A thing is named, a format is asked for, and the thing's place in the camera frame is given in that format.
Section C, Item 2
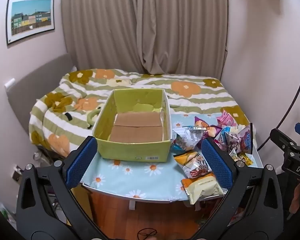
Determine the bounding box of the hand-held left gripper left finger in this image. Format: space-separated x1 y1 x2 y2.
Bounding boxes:
16 135 108 233

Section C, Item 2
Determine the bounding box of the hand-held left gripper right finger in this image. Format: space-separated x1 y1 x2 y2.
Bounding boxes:
197 137 284 233

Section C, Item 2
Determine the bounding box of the cream bread snack packet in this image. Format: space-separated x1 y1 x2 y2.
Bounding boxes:
181 172 224 205

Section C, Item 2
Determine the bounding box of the yellow zebra print snack packet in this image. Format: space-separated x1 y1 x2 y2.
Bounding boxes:
173 151 213 178

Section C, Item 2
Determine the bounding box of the yellow chocolate snack packet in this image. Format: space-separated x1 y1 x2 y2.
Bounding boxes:
231 150 254 167

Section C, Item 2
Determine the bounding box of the purple cartoon print snack packet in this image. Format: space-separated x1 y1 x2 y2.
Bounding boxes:
225 124 254 155

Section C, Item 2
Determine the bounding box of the white and blue snack packet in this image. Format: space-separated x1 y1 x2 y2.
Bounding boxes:
170 125 207 155

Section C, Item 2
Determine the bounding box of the green cardboard box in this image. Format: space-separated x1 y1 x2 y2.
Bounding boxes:
91 88 172 162

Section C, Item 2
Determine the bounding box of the person's right hand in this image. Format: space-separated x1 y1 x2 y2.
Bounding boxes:
289 182 300 214

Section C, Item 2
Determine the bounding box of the light blue snack packet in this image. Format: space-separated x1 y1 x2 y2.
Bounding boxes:
214 126 232 143

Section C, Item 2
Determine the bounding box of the yellow box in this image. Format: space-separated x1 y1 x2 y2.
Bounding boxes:
71 187 93 220

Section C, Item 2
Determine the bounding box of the floor clutter pile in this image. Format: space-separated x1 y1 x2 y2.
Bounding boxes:
32 151 63 170

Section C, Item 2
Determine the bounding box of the purple and orange snack packet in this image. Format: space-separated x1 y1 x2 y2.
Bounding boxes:
194 116 223 140

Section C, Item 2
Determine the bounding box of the light blue daisy tablecloth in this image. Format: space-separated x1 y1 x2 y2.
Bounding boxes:
81 114 258 202

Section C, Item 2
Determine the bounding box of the green striped floral blanket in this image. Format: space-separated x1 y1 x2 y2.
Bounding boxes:
29 68 253 160

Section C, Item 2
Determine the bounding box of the beige curtain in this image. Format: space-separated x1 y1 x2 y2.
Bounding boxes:
61 0 229 75

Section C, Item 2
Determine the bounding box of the framed picture of houses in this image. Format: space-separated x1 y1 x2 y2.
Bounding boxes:
6 0 56 46

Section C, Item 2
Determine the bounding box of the black cable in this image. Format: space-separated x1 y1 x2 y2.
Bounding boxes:
255 62 300 150

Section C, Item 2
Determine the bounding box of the green plush ring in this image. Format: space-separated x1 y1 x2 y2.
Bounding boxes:
87 109 102 130

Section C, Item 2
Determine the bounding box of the wall socket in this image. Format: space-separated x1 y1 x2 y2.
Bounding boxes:
12 165 23 181

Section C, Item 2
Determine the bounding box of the black hair tie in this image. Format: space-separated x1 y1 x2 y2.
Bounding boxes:
137 228 157 239

